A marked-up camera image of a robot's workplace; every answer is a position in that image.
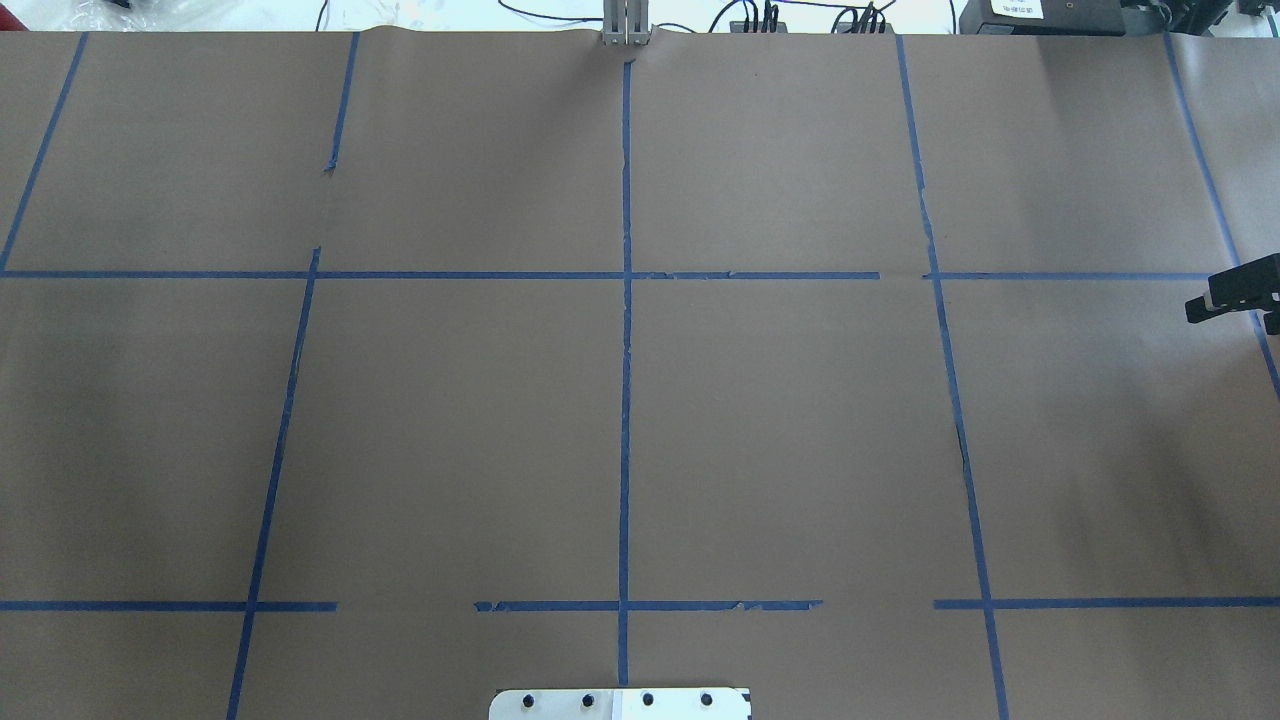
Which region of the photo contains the aluminium frame post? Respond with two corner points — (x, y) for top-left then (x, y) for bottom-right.
(602, 0), (652, 47)

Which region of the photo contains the black power box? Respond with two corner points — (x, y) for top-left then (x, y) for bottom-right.
(957, 1), (1126, 37)

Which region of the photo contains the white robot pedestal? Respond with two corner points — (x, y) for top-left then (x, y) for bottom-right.
(488, 687), (753, 719)

